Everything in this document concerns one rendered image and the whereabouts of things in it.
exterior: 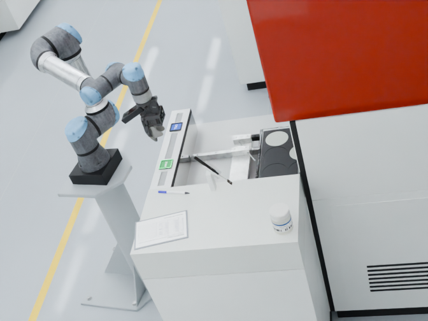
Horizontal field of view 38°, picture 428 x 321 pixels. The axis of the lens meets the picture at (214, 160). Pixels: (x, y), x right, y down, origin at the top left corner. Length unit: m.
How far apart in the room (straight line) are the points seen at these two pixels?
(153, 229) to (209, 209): 0.23
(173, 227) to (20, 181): 2.53
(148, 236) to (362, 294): 1.09
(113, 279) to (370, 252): 1.56
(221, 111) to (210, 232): 2.37
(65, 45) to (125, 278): 1.47
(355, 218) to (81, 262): 1.87
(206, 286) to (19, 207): 2.34
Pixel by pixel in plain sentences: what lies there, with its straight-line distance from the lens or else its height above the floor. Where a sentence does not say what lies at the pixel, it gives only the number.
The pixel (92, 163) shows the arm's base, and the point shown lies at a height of 0.93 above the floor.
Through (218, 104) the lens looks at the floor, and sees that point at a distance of 4.67.
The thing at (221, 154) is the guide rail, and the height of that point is 0.84.
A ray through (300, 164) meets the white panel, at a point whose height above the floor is 1.01.
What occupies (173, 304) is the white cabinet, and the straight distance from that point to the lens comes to 2.55.
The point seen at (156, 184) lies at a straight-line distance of 2.60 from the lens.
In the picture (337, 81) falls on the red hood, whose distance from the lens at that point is 2.17.
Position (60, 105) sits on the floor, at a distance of 5.41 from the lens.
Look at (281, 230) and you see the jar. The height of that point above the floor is 0.99.
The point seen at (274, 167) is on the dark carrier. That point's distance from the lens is 2.59.
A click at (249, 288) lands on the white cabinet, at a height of 0.73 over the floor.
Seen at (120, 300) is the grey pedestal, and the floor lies 0.02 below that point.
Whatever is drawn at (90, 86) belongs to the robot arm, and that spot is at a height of 1.44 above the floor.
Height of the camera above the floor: 2.57
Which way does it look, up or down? 38 degrees down
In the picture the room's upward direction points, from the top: 18 degrees counter-clockwise
